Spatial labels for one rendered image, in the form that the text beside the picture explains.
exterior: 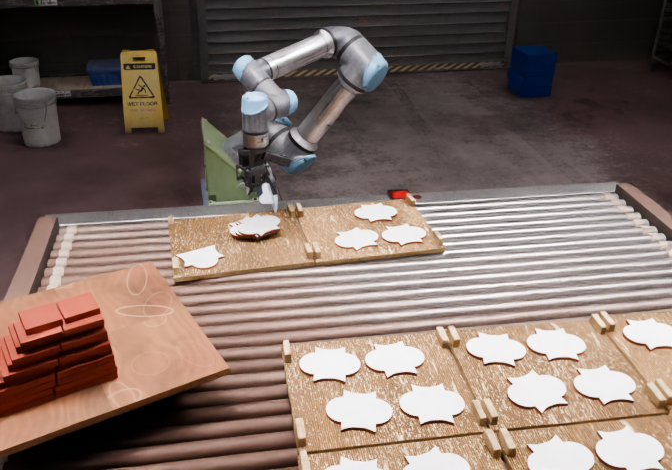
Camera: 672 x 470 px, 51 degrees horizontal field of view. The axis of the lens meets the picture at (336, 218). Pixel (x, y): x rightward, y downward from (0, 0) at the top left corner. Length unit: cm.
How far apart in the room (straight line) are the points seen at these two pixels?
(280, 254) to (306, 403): 65
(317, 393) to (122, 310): 51
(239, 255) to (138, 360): 64
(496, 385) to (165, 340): 77
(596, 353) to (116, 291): 120
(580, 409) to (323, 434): 58
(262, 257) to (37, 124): 366
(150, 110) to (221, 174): 317
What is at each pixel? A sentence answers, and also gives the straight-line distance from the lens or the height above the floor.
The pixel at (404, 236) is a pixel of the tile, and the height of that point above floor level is 94.
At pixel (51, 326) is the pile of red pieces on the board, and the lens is 149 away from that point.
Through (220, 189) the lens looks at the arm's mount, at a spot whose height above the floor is 93.
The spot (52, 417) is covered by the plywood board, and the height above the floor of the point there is 104.
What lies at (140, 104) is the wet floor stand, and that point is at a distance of 567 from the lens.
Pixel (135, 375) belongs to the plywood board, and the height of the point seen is 104.
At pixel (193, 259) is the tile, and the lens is 213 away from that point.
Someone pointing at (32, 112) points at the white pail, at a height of 27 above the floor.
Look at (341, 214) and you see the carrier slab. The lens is 237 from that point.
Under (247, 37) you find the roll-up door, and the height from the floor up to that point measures 41.
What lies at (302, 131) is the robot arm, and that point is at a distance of 247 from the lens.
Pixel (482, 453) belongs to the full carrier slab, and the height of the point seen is 94.
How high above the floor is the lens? 204
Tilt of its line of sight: 28 degrees down
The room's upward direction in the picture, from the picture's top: 1 degrees clockwise
